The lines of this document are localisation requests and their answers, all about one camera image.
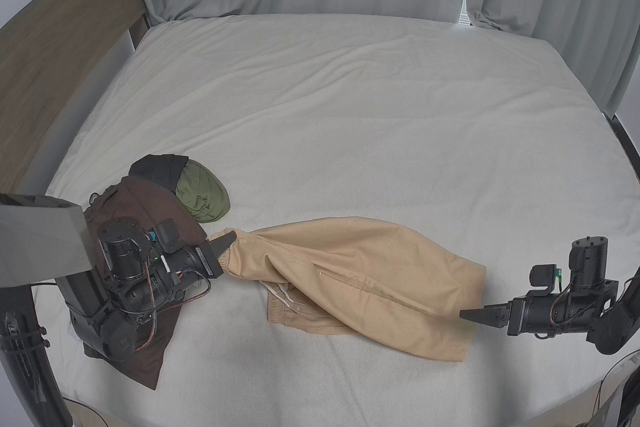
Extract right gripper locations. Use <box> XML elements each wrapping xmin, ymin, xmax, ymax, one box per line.
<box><xmin>507</xmin><ymin>294</ymin><xmax>569</xmax><ymax>339</ymax></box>

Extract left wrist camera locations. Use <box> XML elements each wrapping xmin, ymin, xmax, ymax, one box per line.
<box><xmin>150</xmin><ymin>218</ymin><xmax>181</xmax><ymax>254</ymax></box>

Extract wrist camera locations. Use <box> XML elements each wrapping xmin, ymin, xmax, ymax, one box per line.
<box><xmin>150</xmin><ymin>218</ymin><xmax>181</xmax><ymax>254</ymax></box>
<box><xmin>529</xmin><ymin>263</ymin><xmax>559</xmax><ymax>294</ymax></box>

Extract green garment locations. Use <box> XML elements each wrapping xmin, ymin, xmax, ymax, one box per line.
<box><xmin>175</xmin><ymin>159</ymin><xmax>231</xmax><ymax>225</ymax></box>

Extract tan shorts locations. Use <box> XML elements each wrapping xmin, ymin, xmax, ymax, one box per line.
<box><xmin>210</xmin><ymin>216</ymin><xmax>487</xmax><ymax>362</ymax></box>

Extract bed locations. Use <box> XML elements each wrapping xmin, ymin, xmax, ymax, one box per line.
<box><xmin>0</xmin><ymin>0</ymin><xmax>640</xmax><ymax>427</ymax></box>

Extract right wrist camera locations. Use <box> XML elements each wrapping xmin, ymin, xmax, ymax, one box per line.
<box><xmin>529</xmin><ymin>263</ymin><xmax>559</xmax><ymax>294</ymax></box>

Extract brown garment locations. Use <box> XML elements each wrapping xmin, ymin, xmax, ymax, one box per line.
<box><xmin>82</xmin><ymin>176</ymin><xmax>209</xmax><ymax>391</ymax></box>

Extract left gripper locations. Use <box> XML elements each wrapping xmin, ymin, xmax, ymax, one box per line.
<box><xmin>166</xmin><ymin>240</ymin><xmax>225</xmax><ymax>289</ymax></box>

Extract black garment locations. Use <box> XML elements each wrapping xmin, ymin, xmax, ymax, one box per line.
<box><xmin>129</xmin><ymin>155</ymin><xmax>190</xmax><ymax>198</ymax></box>

